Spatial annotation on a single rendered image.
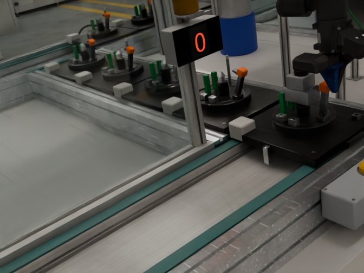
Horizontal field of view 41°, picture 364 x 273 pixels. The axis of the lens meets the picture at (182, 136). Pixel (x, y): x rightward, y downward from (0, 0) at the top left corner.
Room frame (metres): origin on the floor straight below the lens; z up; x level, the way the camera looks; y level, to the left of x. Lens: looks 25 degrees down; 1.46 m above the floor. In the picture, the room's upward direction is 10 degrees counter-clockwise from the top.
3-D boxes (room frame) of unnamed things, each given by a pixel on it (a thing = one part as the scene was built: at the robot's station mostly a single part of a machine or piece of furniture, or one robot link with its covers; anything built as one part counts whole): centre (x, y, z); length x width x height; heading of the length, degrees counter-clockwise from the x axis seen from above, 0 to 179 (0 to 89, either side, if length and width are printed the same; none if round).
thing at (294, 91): (1.00, -0.27, 1.06); 0.08 x 0.04 x 0.07; 36
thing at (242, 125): (1.01, -0.14, 0.97); 0.05 x 0.05 x 0.04; 36
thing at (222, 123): (1.20, -0.13, 1.01); 0.24 x 0.24 x 0.13; 36
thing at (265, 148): (0.92, -0.17, 0.95); 0.01 x 0.01 x 0.04; 36
